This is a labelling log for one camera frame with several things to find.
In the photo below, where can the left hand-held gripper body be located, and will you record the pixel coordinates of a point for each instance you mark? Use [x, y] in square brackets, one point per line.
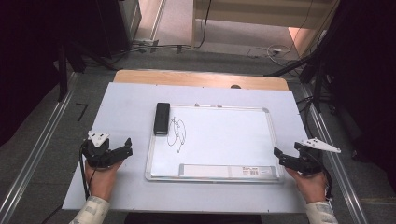
[97, 149]

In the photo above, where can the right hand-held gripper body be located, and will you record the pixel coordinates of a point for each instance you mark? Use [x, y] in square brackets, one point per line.
[308, 158]

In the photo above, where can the black whiteboard eraser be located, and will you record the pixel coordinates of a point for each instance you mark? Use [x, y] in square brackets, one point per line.
[162, 118]

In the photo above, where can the silver framed whiteboard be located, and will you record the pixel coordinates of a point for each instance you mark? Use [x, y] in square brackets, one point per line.
[224, 140]

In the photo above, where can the person's right hand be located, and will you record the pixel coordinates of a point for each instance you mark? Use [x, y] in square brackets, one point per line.
[309, 188]

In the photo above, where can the person's left hand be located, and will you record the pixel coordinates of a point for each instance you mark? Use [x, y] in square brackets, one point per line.
[102, 182]

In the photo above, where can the white table cover sheet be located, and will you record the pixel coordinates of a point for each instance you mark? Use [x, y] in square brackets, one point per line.
[124, 112]

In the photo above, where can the white label strip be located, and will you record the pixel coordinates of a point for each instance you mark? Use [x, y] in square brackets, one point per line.
[218, 171]

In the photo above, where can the black metal stand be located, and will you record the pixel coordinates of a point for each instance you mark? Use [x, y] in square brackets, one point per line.
[317, 84]
[63, 74]

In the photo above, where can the wooden table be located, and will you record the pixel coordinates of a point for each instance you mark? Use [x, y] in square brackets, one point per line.
[193, 79]

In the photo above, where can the dark cabinet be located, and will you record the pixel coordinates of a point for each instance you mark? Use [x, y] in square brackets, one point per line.
[109, 25]

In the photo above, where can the light wooden furniture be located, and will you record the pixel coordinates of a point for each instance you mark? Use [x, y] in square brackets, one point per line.
[264, 15]

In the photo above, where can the aluminium floor rail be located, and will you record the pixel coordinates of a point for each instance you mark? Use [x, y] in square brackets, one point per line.
[339, 174]
[37, 152]

